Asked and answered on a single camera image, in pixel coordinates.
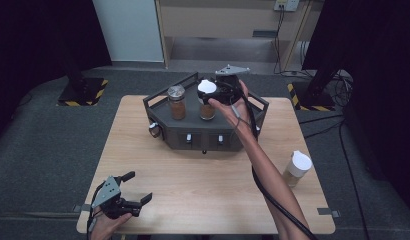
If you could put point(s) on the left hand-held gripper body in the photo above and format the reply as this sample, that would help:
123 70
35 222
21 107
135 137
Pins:
109 195

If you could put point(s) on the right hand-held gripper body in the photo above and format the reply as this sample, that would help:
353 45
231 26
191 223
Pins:
228 85

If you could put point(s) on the white-lid jar of brown powder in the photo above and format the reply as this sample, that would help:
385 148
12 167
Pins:
207 100

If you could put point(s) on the dark grey seasoning rack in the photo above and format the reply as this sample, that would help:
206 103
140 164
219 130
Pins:
193 128

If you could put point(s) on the person's left hand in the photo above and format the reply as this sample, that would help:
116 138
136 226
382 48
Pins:
106 226

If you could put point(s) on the person's right hand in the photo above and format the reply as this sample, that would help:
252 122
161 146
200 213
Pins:
241 115

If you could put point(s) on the metal-lid jar of brown powder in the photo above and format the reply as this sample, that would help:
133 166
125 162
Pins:
177 101

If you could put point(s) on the grey metal table tab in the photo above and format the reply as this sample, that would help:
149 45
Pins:
328 212
80 208

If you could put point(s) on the yellow-black striped stand base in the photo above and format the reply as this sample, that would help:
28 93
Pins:
83 95
309 100

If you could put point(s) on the white power outlet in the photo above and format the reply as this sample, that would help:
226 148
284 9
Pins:
286 5

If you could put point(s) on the white panel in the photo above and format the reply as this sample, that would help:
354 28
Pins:
129 30

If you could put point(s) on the white-lid jar of yellowish powder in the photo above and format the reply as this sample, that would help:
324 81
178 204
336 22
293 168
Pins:
298 166

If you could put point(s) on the black curtain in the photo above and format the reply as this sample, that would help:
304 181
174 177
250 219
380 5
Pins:
36 50
376 83

